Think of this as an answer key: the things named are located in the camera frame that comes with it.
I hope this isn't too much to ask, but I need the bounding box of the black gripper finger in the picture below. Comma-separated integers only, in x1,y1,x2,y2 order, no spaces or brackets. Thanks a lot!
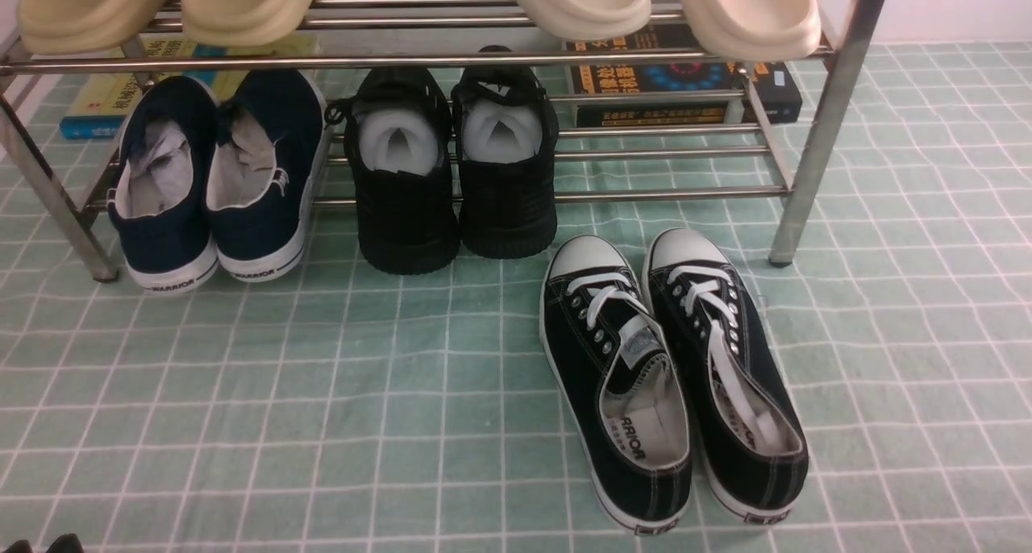
45,534,85,553

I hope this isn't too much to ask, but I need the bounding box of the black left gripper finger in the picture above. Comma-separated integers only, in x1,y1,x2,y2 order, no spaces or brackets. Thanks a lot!
3,541,33,553

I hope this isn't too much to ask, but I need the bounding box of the navy slip-on shoe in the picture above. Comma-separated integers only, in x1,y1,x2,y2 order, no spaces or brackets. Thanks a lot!
203,69,332,284
106,76,218,295

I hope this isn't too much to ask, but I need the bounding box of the silver metal shoe rack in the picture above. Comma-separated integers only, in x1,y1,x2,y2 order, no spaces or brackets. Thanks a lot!
2,0,885,284

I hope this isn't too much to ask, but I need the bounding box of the green checkered floor mat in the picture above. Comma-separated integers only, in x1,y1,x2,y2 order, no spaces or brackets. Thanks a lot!
1,43,1031,552

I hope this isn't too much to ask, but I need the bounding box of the yellow blue book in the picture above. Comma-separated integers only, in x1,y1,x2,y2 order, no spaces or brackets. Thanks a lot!
59,34,321,140

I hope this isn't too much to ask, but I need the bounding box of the beige slipper far left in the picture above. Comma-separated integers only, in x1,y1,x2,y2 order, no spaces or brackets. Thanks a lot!
17,0,168,55

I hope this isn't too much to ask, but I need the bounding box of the beige slipper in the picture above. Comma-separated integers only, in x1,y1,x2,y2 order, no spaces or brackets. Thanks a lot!
181,0,314,47
17,0,168,55

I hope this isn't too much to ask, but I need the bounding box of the black white canvas sneaker left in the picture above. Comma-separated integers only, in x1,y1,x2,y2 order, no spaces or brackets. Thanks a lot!
539,235,694,535

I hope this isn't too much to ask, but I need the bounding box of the black white canvas sneaker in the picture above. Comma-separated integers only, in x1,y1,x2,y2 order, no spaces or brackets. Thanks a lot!
539,235,694,535
642,227,810,525

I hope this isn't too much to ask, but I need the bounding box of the black white canvas sneaker right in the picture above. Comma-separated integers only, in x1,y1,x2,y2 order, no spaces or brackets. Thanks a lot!
642,227,810,525

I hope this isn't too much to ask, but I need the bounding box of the cream slipper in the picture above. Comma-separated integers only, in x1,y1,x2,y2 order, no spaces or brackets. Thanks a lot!
679,0,823,62
514,0,651,41

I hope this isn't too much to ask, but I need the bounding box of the cream slipper far right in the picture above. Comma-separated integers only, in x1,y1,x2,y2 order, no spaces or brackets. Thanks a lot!
679,0,823,62

